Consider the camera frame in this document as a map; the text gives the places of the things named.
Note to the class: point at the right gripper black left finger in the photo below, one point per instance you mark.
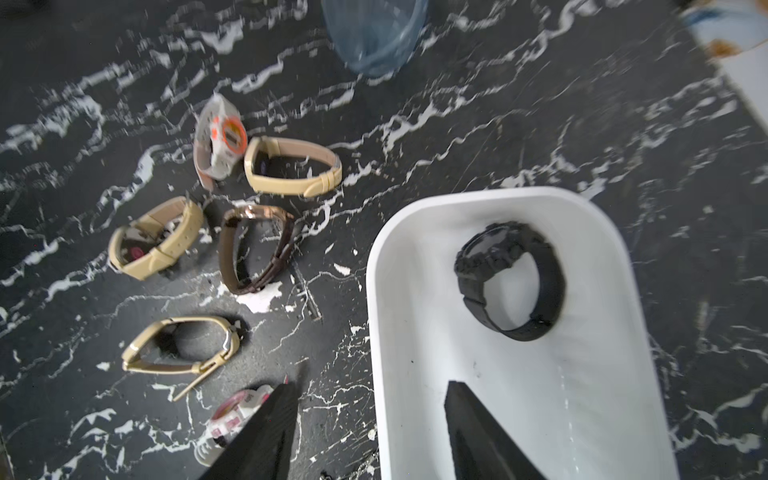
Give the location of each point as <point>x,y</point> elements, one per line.
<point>264,438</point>

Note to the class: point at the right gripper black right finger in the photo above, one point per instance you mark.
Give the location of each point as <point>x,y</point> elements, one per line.
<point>480,447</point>

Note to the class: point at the black rubber sports watch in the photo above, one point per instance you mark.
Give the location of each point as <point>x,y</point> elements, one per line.
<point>497,248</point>

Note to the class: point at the brown leather rose-gold watch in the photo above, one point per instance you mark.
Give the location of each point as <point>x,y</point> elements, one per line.
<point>227,244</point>

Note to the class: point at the pink white kids watch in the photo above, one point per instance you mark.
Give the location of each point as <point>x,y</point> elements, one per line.
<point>234,420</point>

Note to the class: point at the white storage box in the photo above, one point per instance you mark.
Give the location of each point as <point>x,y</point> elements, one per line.
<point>581,402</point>

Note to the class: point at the beige watch pink face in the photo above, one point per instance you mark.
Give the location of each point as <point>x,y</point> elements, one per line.
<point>155,241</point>

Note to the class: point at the blue spray bottle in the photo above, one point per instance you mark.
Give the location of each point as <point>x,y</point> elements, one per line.
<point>376,37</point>

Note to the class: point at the beige slim strap watch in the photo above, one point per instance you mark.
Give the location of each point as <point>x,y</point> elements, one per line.
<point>133,362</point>

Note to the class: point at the beige strap watch upper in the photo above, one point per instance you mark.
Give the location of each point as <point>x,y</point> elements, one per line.
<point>261,150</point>

